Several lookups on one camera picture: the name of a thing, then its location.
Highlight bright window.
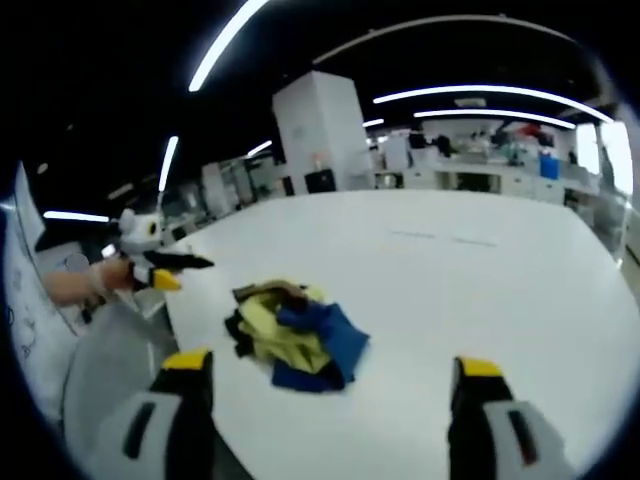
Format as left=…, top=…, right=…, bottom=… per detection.
left=576, top=121, right=635, bottom=191

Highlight white square pillar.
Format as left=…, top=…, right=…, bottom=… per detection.
left=271, top=69, right=375, bottom=195

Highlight black box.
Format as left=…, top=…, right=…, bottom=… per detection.
left=304, top=169, right=338, bottom=194

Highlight long ceiling light strip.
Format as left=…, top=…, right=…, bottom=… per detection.
left=43, top=210, right=111, bottom=224
left=188, top=0, right=272, bottom=93
left=413, top=109, right=577, bottom=131
left=158, top=135, right=180, bottom=192
left=372, top=84, right=614, bottom=124

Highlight blue container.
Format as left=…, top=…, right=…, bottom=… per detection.
left=539, top=153, right=562, bottom=180

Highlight person's grey trousers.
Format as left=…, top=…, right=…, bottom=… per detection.
left=61, top=298, right=182, bottom=480

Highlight person's left hand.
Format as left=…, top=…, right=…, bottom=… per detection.
left=90, top=259, right=133, bottom=304

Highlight white workbench row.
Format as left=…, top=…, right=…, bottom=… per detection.
left=374, top=162, right=601, bottom=204

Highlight person's white printed shirt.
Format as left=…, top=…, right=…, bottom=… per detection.
left=0, top=162, right=85, bottom=426

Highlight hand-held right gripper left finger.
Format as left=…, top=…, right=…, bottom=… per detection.
left=94, top=347, right=222, bottom=480

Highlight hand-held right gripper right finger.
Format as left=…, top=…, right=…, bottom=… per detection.
left=447, top=355, right=577, bottom=480

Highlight yellow and blue garment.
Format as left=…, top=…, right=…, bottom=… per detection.
left=222, top=280, right=372, bottom=395

